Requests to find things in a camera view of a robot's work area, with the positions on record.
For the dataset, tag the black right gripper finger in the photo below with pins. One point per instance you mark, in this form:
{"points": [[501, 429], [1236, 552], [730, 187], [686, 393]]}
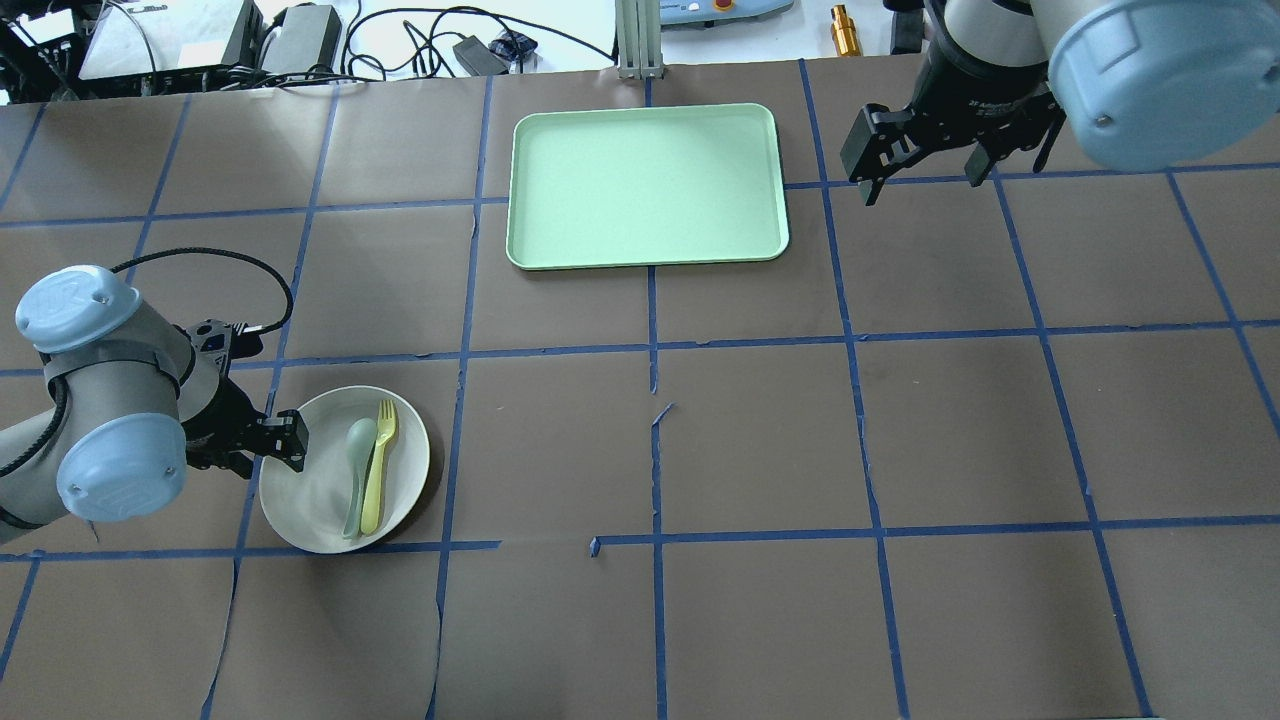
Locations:
{"points": [[878, 146], [1031, 128]]}

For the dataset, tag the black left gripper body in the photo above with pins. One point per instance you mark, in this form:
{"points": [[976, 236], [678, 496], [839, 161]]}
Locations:
{"points": [[217, 411]]}

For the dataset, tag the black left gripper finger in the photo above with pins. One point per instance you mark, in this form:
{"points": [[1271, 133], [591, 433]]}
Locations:
{"points": [[284, 437], [235, 461]]}

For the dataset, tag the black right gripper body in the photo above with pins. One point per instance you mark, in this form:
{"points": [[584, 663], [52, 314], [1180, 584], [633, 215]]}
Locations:
{"points": [[968, 98]]}

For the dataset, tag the white round plate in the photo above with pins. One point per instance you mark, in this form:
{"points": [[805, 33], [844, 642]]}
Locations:
{"points": [[309, 508]]}

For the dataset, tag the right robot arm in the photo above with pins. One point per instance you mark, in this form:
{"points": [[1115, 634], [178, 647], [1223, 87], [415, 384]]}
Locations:
{"points": [[1142, 85]]}

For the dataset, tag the yellow plastic fork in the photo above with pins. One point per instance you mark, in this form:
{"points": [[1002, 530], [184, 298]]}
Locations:
{"points": [[387, 425]]}

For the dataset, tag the pale green plastic spoon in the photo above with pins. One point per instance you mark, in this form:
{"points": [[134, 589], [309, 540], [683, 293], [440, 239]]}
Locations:
{"points": [[360, 442]]}

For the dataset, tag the gold cylindrical metal tool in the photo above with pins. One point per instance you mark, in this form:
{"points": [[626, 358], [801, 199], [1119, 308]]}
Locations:
{"points": [[844, 32]]}

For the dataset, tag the light green rectangular tray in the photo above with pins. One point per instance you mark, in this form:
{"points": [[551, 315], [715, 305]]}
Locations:
{"points": [[698, 184]]}

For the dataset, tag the grey electronics box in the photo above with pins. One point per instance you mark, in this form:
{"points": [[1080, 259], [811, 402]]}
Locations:
{"points": [[168, 38]]}

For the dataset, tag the black power adapter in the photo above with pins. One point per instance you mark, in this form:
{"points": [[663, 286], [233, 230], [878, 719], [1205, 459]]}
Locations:
{"points": [[477, 59]]}

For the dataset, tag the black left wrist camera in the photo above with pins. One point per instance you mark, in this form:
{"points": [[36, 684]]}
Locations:
{"points": [[221, 343]]}

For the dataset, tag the aluminium frame post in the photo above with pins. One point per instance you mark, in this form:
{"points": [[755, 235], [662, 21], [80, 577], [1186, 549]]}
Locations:
{"points": [[637, 32]]}

